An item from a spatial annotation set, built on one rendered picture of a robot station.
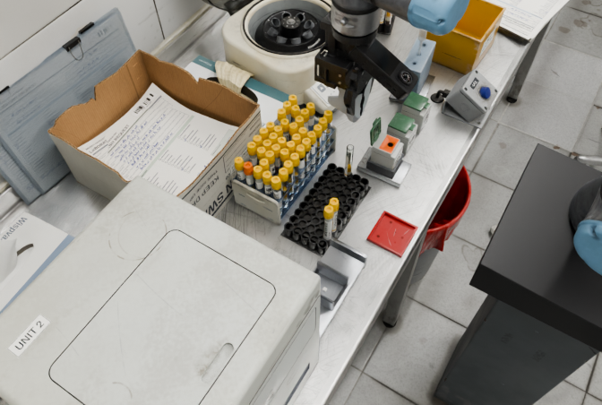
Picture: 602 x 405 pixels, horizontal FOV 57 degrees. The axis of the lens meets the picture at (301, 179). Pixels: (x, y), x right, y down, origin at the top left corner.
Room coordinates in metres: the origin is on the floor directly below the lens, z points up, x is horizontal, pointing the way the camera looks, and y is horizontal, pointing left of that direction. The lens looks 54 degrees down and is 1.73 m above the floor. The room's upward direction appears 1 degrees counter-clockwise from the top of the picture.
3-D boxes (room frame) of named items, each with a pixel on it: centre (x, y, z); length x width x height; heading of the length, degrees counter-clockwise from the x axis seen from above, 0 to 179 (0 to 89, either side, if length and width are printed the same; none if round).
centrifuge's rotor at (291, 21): (0.94, 0.01, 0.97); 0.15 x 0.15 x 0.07
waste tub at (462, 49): (0.98, -0.36, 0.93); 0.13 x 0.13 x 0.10; 55
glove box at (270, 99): (0.80, 0.13, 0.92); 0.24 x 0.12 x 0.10; 57
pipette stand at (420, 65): (0.85, -0.24, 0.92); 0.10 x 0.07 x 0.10; 154
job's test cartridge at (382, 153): (0.64, -0.16, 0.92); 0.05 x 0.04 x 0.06; 59
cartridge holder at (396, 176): (0.64, -0.16, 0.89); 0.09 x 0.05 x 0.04; 59
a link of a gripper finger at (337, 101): (0.67, -0.08, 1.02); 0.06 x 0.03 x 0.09; 58
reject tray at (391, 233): (0.49, -0.16, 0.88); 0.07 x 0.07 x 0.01; 57
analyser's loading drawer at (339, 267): (0.36, -0.02, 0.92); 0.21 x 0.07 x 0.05; 147
